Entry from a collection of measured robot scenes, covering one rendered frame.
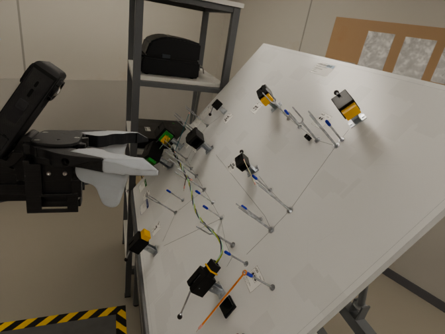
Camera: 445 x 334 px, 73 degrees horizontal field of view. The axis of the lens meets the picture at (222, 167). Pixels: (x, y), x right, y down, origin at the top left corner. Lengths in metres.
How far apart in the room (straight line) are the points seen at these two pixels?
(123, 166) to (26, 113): 0.11
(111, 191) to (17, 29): 2.70
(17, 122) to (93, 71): 2.83
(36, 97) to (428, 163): 0.68
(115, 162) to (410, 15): 2.66
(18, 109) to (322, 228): 0.62
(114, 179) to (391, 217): 0.54
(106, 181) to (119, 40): 2.94
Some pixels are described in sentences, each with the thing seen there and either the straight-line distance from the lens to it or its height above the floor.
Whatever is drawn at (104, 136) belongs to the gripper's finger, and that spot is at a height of 1.58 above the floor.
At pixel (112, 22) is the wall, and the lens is 3.22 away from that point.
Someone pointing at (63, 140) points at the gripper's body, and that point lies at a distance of 0.39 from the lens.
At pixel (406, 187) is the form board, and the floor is 1.50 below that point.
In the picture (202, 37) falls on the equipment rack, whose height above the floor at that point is 1.65.
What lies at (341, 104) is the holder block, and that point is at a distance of 0.82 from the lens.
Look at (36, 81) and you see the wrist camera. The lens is 0.37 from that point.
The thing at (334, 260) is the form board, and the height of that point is 1.33.
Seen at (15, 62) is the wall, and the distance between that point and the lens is 3.03.
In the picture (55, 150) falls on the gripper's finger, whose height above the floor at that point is 1.59.
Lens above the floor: 1.73
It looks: 24 degrees down
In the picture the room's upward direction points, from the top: 10 degrees clockwise
